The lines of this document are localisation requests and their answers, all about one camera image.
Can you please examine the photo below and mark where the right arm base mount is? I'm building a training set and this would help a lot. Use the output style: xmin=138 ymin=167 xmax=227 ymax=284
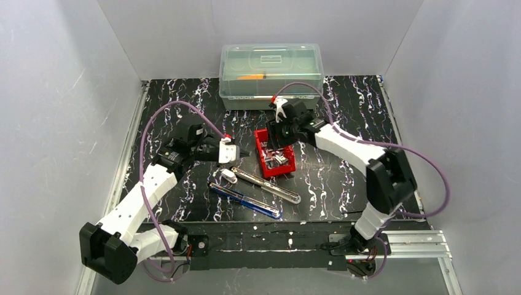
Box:
xmin=319 ymin=233 xmax=392 ymax=259

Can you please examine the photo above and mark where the pile of staple strips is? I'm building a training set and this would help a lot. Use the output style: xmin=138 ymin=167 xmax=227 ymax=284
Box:
xmin=261 ymin=147 xmax=292 ymax=170

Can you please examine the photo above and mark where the blue stapler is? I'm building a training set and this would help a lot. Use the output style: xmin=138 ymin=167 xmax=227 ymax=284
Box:
xmin=208 ymin=182 xmax=282 ymax=219

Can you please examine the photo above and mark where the orange tool inside box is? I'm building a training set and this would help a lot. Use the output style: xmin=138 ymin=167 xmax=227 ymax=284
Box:
xmin=237 ymin=74 xmax=267 ymax=80

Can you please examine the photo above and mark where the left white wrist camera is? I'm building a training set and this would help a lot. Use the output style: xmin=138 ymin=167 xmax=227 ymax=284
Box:
xmin=217 ymin=135 xmax=240 ymax=164

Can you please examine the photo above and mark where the red plastic bin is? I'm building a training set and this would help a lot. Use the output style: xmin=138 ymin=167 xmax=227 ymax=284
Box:
xmin=254 ymin=129 xmax=296 ymax=178

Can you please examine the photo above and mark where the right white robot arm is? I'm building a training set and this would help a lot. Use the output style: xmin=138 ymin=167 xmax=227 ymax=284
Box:
xmin=267 ymin=98 xmax=417 ymax=242

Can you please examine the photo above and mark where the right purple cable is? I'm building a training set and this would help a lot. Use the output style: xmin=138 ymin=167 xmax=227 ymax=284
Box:
xmin=270 ymin=82 xmax=451 ymax=281

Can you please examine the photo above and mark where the clear plastic storage box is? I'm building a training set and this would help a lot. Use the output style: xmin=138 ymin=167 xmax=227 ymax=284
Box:
xmin=219 ymin=44 xmax=324 ymax=111

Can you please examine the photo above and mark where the black silver stapler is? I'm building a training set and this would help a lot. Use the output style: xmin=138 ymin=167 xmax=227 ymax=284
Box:
xmin=231 ymin=167 xmax=302 ymax=205

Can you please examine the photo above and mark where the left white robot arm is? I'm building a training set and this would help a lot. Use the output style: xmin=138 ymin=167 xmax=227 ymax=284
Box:
xmin=79 ymin=123 xmax=251 ymax=285

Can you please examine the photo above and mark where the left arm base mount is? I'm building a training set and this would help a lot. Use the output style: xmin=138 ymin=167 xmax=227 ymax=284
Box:
xmin=171 ymin=234 xmax=210 ymax=258

